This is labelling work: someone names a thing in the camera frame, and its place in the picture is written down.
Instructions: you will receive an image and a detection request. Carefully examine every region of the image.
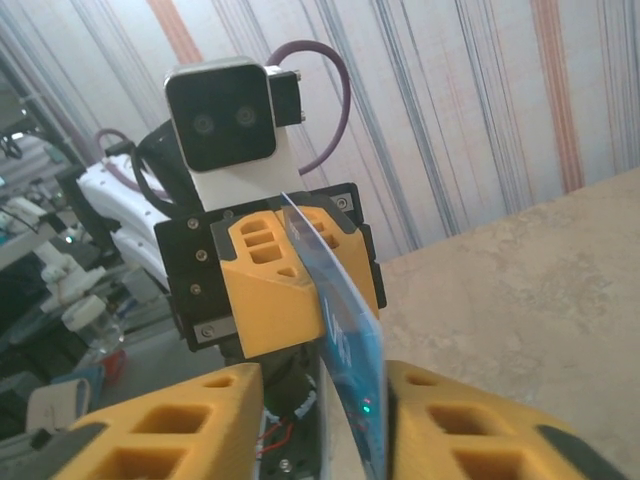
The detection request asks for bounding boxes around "light blue VIP card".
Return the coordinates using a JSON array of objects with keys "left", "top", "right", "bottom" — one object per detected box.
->
[{"left": 278, "top": 191, "right": 390, "bottom": 480}]

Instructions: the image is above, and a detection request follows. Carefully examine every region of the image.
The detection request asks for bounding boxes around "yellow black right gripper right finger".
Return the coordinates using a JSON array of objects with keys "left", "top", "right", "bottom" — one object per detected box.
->
[{"left": 383, "top": 359, "right": 629, "bottom": 480}]

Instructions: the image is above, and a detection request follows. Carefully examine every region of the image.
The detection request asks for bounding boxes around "clear plastic jar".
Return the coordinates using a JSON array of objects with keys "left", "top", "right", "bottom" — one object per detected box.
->
[{"left": 62, "top": 294, "right": 126, "bottom": 364}]

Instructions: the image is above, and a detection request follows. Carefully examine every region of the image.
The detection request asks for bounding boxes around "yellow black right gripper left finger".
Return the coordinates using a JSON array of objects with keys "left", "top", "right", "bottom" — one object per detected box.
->
[{"left": 49, "top": 363, "right": 266, "bottom": 480}]

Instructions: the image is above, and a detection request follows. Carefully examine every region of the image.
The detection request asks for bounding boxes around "red background object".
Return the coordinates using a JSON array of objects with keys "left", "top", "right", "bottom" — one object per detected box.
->
[{"left": 97, "top": 348, "right": 129, "bottom": 387}]

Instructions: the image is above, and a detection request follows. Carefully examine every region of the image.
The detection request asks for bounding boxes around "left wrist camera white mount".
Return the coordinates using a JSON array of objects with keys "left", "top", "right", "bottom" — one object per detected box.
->
[{"left": 163, "top": 56, "right": 307, "bottom": 211}]

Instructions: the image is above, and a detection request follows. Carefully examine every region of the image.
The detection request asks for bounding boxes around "beige background object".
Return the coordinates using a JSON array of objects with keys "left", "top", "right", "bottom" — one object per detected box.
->
[{"left": 24, "top": 377, "right": 94, "bottom": 444}]

